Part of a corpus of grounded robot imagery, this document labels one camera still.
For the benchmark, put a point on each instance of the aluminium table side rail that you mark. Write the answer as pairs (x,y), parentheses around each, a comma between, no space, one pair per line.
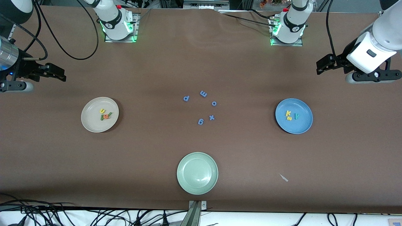
(12,31)

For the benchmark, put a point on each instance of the silver metal table bracket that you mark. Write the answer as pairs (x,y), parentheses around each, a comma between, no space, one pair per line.
(195,216)

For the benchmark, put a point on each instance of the tan box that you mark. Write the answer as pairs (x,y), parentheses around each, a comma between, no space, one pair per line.
(395,222)

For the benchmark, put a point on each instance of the blue foam letter m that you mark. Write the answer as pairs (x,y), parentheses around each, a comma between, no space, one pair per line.
(203,93)

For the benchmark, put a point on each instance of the orange background objects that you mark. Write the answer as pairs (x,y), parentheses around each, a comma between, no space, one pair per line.
(270,3)

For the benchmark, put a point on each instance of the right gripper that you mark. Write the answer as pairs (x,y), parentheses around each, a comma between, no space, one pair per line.
(22,67)

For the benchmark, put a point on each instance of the brown table cover sheet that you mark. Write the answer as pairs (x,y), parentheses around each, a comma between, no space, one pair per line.
(201,62)

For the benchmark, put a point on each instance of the blue plate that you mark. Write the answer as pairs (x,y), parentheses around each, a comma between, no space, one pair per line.
(298,127)

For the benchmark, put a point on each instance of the silver metal frame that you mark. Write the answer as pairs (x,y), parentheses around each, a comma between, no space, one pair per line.
(204,4)

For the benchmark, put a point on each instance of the beige brown plate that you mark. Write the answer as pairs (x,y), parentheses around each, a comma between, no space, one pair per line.
(91,119)

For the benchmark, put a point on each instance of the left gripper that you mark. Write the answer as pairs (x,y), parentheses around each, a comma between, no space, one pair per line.
(340,60)

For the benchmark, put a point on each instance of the teal foam letter y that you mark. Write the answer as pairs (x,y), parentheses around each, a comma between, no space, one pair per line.
(297,116)

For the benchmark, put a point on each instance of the pale green plate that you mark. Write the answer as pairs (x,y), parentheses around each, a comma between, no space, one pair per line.
(197,173)

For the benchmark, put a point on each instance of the blue foam letter d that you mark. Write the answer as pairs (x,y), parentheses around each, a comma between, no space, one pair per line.
(186,99)

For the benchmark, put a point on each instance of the small pale paper scrap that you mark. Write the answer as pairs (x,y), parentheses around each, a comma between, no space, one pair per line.
(284,178)

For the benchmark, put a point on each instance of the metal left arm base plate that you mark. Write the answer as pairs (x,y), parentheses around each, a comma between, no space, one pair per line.
(285,44)

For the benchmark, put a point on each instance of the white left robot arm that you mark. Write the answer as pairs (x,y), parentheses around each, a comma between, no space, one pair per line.
(293,25)

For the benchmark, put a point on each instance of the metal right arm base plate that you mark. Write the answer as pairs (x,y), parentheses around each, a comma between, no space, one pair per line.
(135,25)

